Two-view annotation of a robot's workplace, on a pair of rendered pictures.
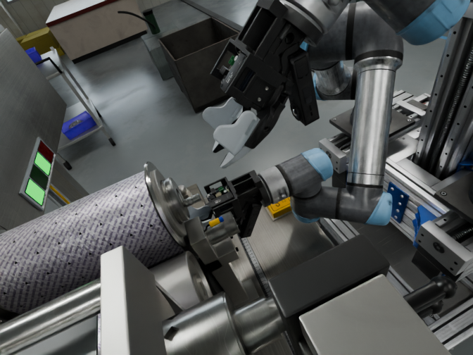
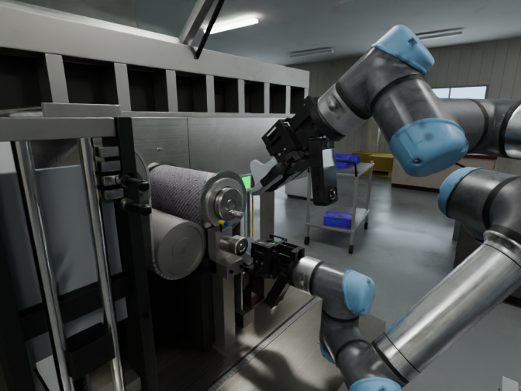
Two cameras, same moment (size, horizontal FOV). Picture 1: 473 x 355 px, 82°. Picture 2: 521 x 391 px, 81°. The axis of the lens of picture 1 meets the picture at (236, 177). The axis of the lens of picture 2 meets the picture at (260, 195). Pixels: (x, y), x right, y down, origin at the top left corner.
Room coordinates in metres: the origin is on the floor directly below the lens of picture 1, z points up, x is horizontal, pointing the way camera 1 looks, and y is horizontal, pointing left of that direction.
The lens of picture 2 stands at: (-0.08, -0.43, 1.44)
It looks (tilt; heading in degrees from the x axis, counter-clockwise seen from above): 14 degrees down; 47
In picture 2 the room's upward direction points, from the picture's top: straight up
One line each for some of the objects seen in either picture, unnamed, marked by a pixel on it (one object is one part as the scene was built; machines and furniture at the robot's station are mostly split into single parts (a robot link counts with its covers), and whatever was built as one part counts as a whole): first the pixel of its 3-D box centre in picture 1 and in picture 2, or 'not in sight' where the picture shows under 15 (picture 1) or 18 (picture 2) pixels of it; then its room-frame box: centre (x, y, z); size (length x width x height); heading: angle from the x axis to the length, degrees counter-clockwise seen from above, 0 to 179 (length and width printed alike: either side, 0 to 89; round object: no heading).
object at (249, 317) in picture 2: not in sight; (213, 298); (0.36, 0.25, 0.92); 0.28 x 0.04 x 0.04; 97
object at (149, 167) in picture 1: (167, 203); (224, 202); (0.31, 0.12, 1.25); 0.15 x 0.01 x 0.15; 7
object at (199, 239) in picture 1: (229, 266); (227, 292); (0.28, 0.07, 1.05); 0.06 x 0.05 x 0.31; 97
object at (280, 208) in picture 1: (279, 203); not in sight; (0.50, -0.09, 0.91); 0.07 x 0.07 x 0.02; 7
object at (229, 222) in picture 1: (229, 224); (238, 245); (0.29, 0.04, 1.18); 0.04 x 0.02 x 0.04; 7
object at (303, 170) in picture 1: (303, 172); (342, 288); (0.41, -0.14, 1.11); 0.11 x 0.08 x 0.09; 97
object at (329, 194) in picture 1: (312, 201); (342, 336); (0.40, -0.16, 1.01); 0.11 x 0.08 x 0.11; 56
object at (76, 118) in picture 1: (57, 104); (339, 197); (3.01, 1.52, 0.51); 1.09 x 0.64 x 1.03; 13
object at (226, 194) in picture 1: (237, 199); (278, 261); (0.39, 0.01, 1.12); 0.12 x 0.08 x 0.09; 97
